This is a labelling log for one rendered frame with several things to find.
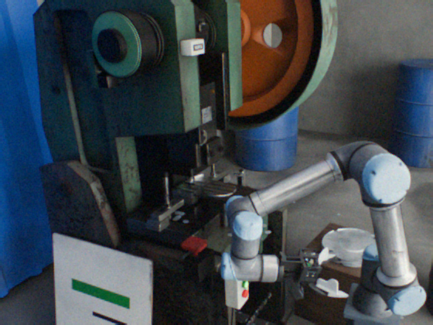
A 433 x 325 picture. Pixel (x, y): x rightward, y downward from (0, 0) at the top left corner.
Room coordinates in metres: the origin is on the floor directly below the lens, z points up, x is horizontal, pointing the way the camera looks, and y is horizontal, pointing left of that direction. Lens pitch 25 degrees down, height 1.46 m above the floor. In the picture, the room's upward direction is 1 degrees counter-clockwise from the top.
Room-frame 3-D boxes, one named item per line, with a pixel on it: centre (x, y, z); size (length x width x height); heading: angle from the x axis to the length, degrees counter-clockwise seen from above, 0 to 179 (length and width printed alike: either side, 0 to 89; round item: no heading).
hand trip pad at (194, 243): (1.13, 0.19, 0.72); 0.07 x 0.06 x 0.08; 64
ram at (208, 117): (1.51, 0.21, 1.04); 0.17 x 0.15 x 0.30; 64
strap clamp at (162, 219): (1.37, 0.33, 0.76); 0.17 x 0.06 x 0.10; 154
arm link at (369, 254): (1.20, -0.42, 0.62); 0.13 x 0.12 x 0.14; 11
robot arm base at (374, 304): (1.20, -0.42, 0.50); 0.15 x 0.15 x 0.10
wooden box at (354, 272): (1.70, -0.46, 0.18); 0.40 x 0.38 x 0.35; 56
